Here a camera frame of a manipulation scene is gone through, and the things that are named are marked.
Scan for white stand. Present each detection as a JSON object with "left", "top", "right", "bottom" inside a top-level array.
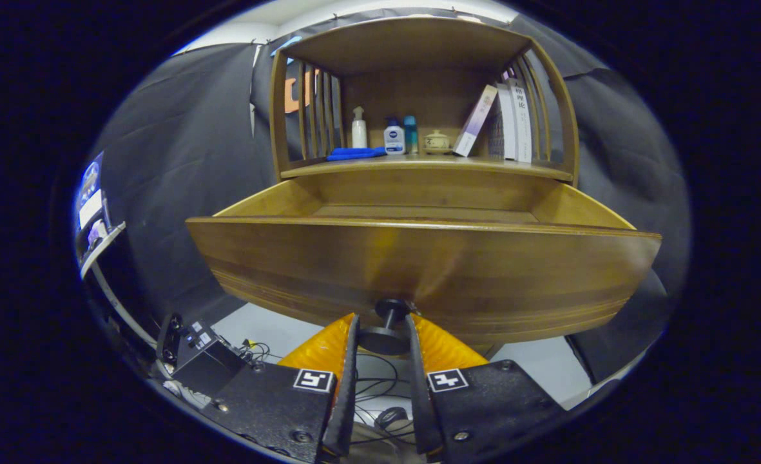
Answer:
[{"left": 81, "top": 221, "right": 162, "bottom": 352}]

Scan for blue folded cloth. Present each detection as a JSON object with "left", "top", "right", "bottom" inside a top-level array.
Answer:
[{"left": 326, "top": 146, "right": 387, "bottom": 162}]

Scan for white bottle with blue cap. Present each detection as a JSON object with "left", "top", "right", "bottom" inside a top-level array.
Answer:
[{"left": 383, "top": 116, "right": 407, "bottom": 155}]

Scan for wooden cabinet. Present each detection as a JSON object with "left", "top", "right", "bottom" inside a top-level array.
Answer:
[{"left": 269, "top": 16, "right": 581, "bottom": 188}]

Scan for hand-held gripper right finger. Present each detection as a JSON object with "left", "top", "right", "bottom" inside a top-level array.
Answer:
[{"left": 405, "top": 313, "right": 564, "bottom": 463}]

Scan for wooden countertop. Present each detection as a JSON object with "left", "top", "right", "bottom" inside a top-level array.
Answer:
[{"left": 280, "top": 153, "right": 574, "bottom": 182}]

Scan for patterned book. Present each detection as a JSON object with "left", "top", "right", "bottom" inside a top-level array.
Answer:
[{"left": 487, "top": 110, "right": 505, "bottom": 159}]

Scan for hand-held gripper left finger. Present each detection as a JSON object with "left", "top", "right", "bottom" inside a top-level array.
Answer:
[{"left": 203, "top": 313, "right": 361, "bottom": 463}]

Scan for beige lidded teacup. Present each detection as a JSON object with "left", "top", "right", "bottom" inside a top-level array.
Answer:
[{"left": 423, "top": 130, "right": 453, "bottom": 155}]

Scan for black box device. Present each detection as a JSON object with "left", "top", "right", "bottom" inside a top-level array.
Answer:
[{"left": 173, "top": 316, "right": 249, "bottom": 395}]

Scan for purple book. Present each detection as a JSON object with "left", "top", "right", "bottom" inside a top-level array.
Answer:
[{"left": 452, "top": 84, "right": 499, "bottom": 158}]

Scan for black floor cables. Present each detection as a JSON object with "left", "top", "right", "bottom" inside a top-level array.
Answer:
[{"left": 238, "top": 338, "right": 419, "bottom": 445}]

